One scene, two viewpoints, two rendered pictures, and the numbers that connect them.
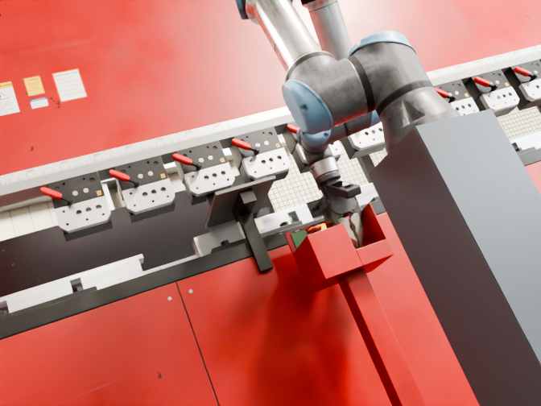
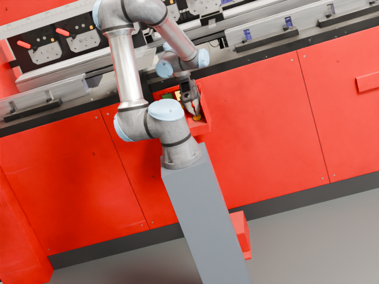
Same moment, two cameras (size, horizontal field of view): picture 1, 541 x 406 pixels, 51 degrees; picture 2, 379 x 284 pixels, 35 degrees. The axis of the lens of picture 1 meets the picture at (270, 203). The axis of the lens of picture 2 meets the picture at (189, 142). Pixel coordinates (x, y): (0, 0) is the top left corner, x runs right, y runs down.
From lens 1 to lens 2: 196 cm
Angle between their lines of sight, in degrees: 50
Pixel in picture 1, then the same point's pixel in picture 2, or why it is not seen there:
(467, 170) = (184, 195)
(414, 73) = (173, 138)
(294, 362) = not seen: hidden behind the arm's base
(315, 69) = (127, 121)
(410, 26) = not seen: outside the picture
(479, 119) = (199, 169)
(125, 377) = (76, 153)
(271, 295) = not seen: hidden behind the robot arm
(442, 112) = (181, 163)
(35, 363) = (32, 145)
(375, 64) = (154, 129)
